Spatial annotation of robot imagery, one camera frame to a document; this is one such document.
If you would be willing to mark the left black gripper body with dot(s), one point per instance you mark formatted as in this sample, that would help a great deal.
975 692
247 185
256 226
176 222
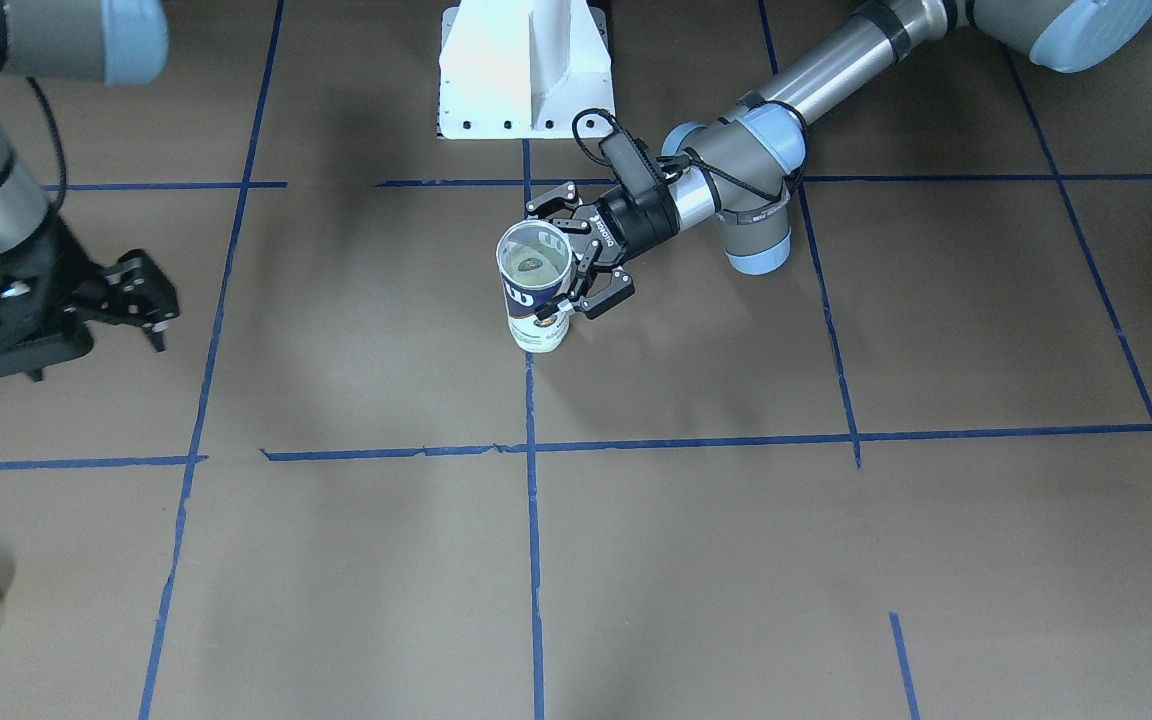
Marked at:
639 222

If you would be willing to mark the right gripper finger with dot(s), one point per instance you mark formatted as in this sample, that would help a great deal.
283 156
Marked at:
137 292

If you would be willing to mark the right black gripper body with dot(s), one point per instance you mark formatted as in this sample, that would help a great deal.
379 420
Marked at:
58 283

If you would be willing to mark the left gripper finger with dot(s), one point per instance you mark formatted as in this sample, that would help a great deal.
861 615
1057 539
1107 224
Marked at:
558 207
598 283

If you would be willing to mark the clear tennis ball can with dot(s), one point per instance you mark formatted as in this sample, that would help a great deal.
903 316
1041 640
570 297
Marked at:
534 259

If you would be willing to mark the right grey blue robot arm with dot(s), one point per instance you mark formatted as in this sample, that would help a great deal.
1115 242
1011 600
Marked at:
115 43

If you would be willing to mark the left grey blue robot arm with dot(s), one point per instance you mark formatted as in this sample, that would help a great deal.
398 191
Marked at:
740 172

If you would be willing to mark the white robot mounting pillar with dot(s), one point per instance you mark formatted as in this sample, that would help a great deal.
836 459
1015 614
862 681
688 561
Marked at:
524 69

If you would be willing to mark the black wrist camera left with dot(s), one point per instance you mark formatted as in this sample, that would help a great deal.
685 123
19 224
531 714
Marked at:
636 170

